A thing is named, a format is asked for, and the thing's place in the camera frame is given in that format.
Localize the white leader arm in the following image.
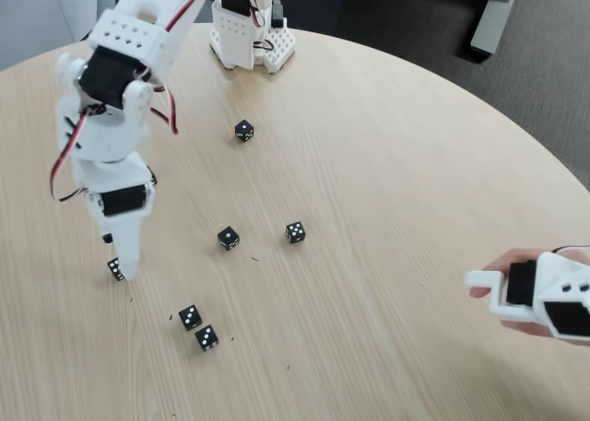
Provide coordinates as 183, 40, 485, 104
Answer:
464, 245, 590, 340

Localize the person's hand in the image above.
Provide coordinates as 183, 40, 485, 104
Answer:
468, 247, 590, 348

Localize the red black servo cable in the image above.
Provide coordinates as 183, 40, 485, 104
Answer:
48, 110, 91, 204
136, 73, 180, 135

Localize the dark grey chair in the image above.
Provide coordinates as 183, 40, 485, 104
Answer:
110, 0, 218, 26

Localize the black die showing five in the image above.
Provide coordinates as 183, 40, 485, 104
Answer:
285, 220, 307, 245

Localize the white cabinet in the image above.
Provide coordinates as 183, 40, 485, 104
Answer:
0, 0, 100, 70

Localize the grey desk leg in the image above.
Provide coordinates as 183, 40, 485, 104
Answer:
469, 0, 523, 57

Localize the black die showing six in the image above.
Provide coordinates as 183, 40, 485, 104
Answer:
107, 256, 126, 283

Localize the black die showing three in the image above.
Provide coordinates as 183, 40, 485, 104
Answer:
194, 323, 220, 354
178, 304, 204, 333

